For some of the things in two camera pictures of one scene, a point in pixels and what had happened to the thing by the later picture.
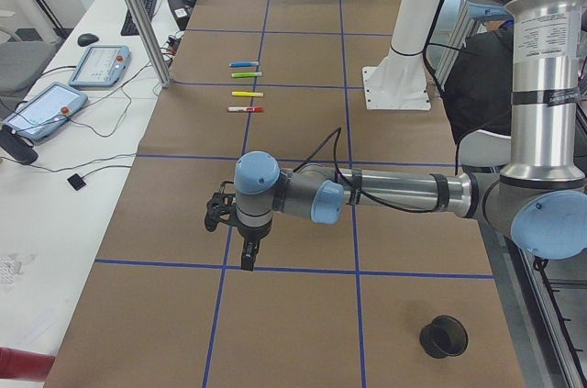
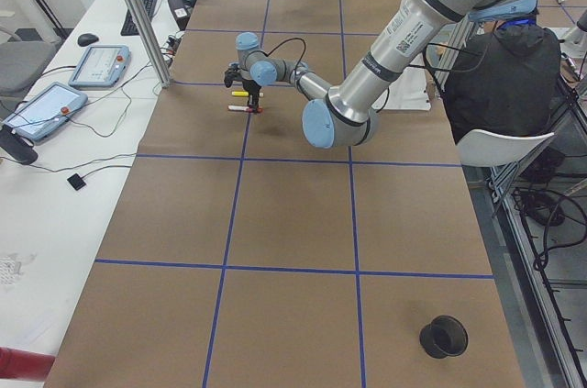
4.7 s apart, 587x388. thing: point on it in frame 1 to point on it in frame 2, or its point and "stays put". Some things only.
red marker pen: [246, 109] stays put
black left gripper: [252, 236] to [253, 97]
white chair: [480, 148] stays put
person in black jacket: [478, 83] stays put
